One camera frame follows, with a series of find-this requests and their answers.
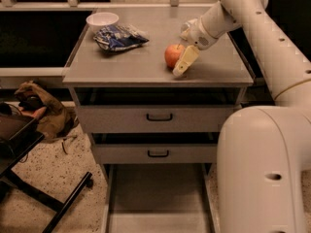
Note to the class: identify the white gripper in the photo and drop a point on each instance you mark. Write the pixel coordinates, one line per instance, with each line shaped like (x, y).
(199, 35)

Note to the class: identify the red apple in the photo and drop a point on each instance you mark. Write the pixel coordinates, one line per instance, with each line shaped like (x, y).
(172, 54)

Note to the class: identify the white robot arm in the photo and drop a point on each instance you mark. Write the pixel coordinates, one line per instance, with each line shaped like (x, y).
(262, 150)

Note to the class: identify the grey drawer cabinet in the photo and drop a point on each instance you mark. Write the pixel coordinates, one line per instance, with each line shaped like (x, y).
(141, 77)

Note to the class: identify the top drawer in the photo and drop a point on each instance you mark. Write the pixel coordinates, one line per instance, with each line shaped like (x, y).
(132, 118)

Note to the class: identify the drawer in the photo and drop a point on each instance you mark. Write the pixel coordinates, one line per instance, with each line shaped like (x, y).
(132, 118)
(160, 198)
(143, 148)

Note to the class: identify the middle drawer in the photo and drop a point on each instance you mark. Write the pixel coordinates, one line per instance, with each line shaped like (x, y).
(143, 148)

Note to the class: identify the bottom drawer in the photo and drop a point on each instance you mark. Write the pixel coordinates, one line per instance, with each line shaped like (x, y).
(160, 198)

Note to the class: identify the blue chip bag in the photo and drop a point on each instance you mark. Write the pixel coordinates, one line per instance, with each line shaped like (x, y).
(114, 38)

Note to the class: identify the white bowl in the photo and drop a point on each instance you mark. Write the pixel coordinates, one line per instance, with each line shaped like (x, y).
(97, 21)

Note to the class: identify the brown bag on floor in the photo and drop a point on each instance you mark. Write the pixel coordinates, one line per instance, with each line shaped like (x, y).
(54, 120)

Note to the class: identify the black headphones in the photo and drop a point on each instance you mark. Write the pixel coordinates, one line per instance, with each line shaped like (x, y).
(30, 103)

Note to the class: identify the black top drawer handle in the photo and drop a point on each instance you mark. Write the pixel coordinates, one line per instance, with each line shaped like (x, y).
(159, 118)

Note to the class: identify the black drawer handle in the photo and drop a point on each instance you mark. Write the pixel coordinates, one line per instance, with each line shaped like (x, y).
(157, 154)
(159, 118)

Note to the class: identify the black middle drawer handle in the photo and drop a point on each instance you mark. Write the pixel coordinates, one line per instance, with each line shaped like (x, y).
(157, 154)

